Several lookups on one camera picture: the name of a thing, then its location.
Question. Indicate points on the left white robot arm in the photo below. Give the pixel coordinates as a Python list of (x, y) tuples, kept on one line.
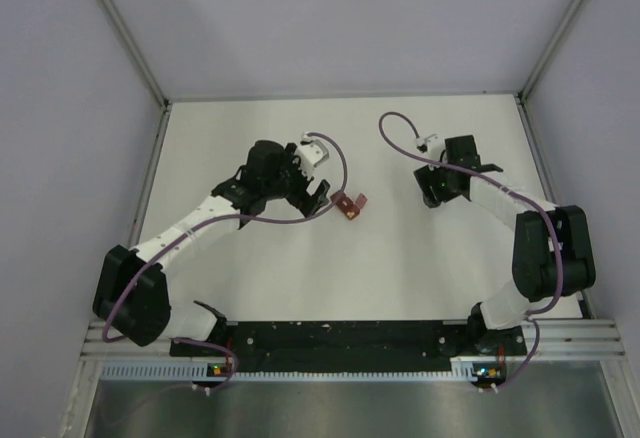
[(133, 293)]

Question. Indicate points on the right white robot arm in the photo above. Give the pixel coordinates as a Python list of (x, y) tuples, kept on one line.
[(552, 252)]

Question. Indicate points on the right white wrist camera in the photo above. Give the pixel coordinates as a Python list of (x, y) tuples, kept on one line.
[(431, 147)]

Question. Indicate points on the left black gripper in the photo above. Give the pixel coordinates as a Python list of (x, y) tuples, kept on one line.
[(301, 198)]

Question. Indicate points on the red weekly pill organizer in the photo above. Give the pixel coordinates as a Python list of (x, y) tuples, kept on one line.
[(350, 207)]

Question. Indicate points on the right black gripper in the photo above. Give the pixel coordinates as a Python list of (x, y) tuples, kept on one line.
[(427, 178)]

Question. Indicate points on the left aluminium frame post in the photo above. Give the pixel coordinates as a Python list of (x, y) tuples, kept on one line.
[(133, 51)]

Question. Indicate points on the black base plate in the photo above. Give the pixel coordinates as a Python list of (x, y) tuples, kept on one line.
[(360, 346)]

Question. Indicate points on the grey slotted cable duct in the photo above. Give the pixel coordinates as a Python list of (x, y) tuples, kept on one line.
[(203, 372)]

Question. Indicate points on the aluminium frame post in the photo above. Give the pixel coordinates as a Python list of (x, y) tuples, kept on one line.
[(133, 51), (560, 33)]

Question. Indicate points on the right aluminium frame post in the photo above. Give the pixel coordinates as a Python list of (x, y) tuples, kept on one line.
[(560, 33)]

